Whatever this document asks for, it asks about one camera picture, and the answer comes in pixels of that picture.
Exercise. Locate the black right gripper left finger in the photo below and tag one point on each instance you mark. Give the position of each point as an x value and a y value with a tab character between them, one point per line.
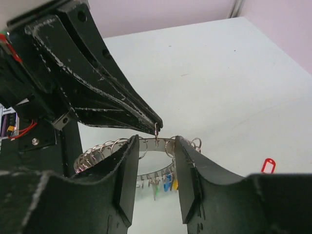
99	200

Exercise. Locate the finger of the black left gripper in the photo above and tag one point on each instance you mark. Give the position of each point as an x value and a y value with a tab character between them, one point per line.
111	100

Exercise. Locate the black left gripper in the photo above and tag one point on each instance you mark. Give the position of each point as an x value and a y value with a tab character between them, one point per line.
63	72

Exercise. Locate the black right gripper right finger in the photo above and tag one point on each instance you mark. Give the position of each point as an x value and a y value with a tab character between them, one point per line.
214	200

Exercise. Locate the large keyring with many rings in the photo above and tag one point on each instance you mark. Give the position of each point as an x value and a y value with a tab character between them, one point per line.
156	175

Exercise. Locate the key with red tag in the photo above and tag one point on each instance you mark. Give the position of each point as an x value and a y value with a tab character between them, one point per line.
268	166

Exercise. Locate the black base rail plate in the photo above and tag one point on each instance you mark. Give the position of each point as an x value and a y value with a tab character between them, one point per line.
43	148

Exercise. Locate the aluminium frame post right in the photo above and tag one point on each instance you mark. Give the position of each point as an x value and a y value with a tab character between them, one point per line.
236	8

